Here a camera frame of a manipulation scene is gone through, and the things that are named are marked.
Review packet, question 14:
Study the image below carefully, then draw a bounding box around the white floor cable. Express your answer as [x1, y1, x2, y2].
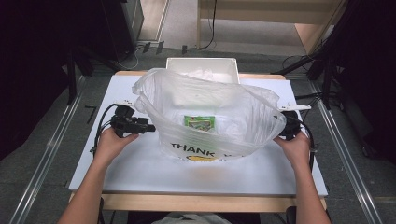
[119, 46, 140, 71]

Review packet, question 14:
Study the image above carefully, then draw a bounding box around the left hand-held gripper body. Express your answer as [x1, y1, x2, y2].
[109, 98, 149, 138]

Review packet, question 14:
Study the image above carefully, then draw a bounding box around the light wooden shelf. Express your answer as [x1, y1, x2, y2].
[196, 0, 347, 56]

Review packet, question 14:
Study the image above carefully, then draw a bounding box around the green snack packet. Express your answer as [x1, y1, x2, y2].
[183, 114, 217, 133]

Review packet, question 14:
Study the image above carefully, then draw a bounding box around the black hanging cable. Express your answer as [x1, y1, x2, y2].
[200, 0, 219, 51]

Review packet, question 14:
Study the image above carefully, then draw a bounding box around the white plastic bin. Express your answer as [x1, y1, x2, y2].
[165, 57, 242, 86]

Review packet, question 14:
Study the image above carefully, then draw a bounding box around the person's left hand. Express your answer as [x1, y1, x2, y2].
[92, 127, 140, 166]

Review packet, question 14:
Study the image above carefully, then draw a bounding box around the person's right hand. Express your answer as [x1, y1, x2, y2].
[273, 131, 313, 171]

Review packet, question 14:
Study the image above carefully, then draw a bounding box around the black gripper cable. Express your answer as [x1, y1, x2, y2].
[89, 103, 126, 157]
[292, 116, 318, 173]

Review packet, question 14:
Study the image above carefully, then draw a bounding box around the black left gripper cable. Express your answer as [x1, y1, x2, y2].
[89, 103, 126, 157]

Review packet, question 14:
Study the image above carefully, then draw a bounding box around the black cabinet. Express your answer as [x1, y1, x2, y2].
[98, 0, 145, 63]

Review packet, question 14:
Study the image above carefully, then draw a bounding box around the person's light clothing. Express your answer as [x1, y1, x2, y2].
[151, 212, 232, 224]

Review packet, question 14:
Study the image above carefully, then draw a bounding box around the black tripod stand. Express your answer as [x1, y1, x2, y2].
[270, 0, 353, 110]

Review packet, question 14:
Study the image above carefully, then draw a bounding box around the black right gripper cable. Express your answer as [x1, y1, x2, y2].
[292, 116, 318, 173]

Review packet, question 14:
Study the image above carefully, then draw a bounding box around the translucent white plastic bag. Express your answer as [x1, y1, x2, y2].
[132, 67, 288, 163]

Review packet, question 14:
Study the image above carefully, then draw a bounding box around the metal floor rail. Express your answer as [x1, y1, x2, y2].
[8, 76, 87, 224]
[307, 79, 385, 224]

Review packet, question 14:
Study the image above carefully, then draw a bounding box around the black metal stand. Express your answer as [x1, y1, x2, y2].
[61, 46, 95, 105]

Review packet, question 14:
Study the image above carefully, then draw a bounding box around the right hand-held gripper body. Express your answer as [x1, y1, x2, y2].
[276, 104, 312, 142]

